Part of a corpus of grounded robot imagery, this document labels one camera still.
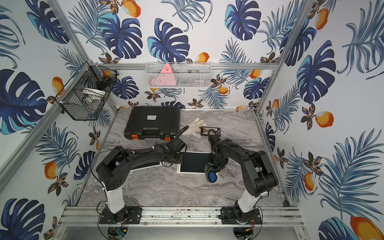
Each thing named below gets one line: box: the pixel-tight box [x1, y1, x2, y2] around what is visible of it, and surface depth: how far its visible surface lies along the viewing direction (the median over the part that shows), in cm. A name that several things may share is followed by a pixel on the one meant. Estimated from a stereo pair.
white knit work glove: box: [179, 117, 207, 138], surface depth 115 cm
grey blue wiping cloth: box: [204, 161, 221, 183], surface depth 87 cm
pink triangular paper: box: [157, 63, 177, 86], surface depth 92 cm
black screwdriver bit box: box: [199, 126, 221, 137], surface depth 109 cm
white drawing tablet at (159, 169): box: [128, 161, 170, 174], surface depth 92 cm
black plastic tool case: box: [124, 106, 181, 141], surface depth 106 cm
